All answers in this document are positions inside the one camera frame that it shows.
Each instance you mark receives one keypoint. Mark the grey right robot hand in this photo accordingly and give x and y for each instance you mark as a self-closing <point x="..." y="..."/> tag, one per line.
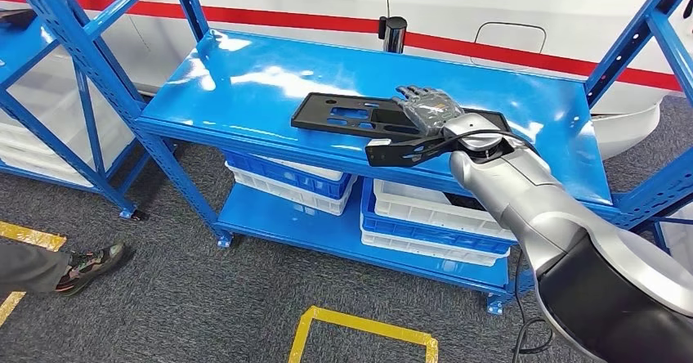
<point x="433" y="110"/>

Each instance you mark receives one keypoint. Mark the black plastic bracket part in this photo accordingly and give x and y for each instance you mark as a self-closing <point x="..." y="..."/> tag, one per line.
<point x="314" y="114"/>

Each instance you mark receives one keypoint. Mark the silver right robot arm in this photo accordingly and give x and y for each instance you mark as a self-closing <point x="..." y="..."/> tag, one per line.
<point x="519" y="198"/>

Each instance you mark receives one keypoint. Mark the black curved plastic part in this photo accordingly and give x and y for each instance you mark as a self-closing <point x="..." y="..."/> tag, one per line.
<point x="465" y="202"/>

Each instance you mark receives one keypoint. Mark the blue metal shelf rack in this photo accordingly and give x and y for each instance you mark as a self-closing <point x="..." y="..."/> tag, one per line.
<point x="325" y="62"/>
<point x="21" y="46"/>
<point x="658" y="236"/>

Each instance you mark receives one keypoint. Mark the black flat plastic part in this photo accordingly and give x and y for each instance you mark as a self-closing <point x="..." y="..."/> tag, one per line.
<point x="15" y="17"/>

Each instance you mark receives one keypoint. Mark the white plastic crate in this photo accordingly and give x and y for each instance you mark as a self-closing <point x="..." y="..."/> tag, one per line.
<point x="46" y="92"/>
<point x="427" y="249"/>
<point x="292" y="198"/>
<point x="319" y="171"/>
<point x="682" y="236"/>
<point x="21" y="149"/>
<point x="417" y="206"/>

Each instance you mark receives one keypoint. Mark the blue plastic crate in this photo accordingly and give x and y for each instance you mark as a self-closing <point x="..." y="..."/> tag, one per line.
<point x="422" y="236"/>
<point x="292" y="179"/>

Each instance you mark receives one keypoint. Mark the yellow floor tape square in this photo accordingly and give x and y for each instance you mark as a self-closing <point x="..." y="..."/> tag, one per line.
<point x="368" y="325"/>
<point x="32" y="236"/>

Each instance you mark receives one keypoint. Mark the person's shoe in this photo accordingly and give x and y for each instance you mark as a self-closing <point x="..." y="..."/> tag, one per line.
<point x="92" y="263"/>

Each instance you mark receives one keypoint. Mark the person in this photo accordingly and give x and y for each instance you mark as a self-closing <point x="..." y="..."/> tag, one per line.
<point x="27" y="266"/>

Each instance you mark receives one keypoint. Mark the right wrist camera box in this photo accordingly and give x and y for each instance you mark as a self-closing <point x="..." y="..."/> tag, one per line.
<point x="384" y="156"/>

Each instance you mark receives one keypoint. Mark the black stanchion post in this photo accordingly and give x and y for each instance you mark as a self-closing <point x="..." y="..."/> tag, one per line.
<point x="394" y="35"/>

